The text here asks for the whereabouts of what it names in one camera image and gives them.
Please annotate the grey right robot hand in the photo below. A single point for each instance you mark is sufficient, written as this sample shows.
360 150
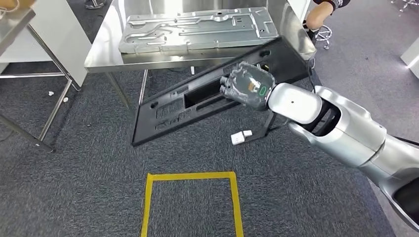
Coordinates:
248 85

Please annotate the black plastic plate bracket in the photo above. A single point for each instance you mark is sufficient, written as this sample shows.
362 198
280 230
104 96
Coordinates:
147 130

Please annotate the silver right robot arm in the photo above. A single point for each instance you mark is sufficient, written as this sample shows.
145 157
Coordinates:
353 137

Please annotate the stainless steel workbench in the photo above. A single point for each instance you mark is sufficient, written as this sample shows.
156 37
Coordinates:
104 55

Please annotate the stamped sheet metal panel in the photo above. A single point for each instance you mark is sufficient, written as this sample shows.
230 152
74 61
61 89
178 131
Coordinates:
196 32

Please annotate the person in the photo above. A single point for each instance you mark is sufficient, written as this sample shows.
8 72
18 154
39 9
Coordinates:
319 14

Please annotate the white box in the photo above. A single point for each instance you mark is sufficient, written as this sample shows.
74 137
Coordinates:
411 59

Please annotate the white cabinet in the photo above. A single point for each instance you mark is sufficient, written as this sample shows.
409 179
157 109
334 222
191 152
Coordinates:
62 39

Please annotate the stainless steel table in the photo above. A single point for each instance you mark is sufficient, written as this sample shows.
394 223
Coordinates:
16 23

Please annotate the tan object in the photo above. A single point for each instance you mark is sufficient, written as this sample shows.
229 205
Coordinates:
16 3

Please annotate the black camera bracket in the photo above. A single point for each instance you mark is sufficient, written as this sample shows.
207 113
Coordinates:
265 127

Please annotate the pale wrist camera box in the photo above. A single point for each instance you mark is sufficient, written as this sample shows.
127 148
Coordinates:
237 139

